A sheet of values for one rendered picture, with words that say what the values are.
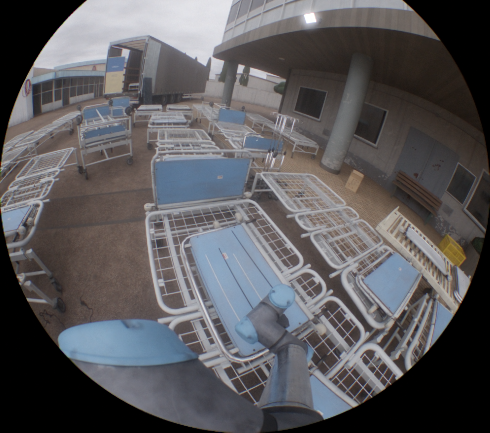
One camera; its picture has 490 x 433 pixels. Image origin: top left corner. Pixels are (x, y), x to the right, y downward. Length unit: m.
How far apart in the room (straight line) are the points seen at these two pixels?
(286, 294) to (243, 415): 0.40
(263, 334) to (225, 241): 0.65
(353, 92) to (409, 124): 2.49
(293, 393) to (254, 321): 0.27
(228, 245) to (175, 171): 0.58
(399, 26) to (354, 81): 2.03
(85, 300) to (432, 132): 7.38
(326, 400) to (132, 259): 1.64
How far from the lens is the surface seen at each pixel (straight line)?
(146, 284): 1.51
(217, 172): 1.24
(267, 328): 0.48
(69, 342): 0.15
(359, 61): 4.88
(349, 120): 4.57
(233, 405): 0.15
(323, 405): 0.96
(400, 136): 6.31
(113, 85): 10.38
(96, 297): 1.61
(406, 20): 3.66
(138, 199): 2.29
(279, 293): 0.50
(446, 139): 6.29
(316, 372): 0.91
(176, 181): 1.20
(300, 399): 0.27
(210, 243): 0.98
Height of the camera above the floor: 1.32
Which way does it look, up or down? 30 degrees down
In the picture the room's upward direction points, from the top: 13 degrees clockwise
